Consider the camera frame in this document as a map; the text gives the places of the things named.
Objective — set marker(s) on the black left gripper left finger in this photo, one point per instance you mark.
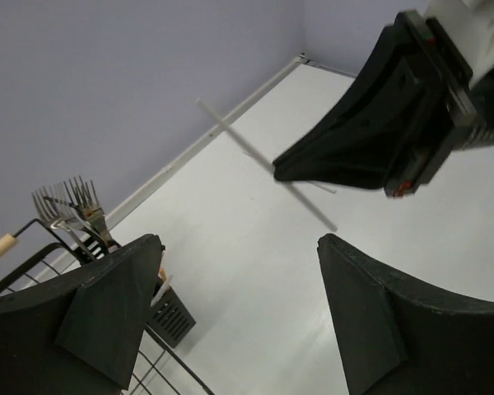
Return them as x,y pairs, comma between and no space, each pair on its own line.
79,333

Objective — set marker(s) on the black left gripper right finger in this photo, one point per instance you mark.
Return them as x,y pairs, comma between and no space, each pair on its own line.
397,334

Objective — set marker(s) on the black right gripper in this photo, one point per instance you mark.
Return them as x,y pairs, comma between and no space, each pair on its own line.
378,135

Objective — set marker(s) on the white plastic chopstick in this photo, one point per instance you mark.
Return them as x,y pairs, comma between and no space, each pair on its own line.
263,162

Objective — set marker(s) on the all silver fork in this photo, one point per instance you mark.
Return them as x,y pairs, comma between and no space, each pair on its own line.
53,217

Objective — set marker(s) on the silver fork black riveted handle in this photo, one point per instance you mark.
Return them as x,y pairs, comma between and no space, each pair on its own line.
95,218

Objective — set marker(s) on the black perforated utensil caddy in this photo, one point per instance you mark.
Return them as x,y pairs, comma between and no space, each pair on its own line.
170,319

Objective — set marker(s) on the black wire dish rack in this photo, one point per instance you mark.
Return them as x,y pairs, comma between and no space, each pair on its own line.
141,382

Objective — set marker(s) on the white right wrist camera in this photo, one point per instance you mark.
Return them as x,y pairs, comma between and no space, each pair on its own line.
470,26

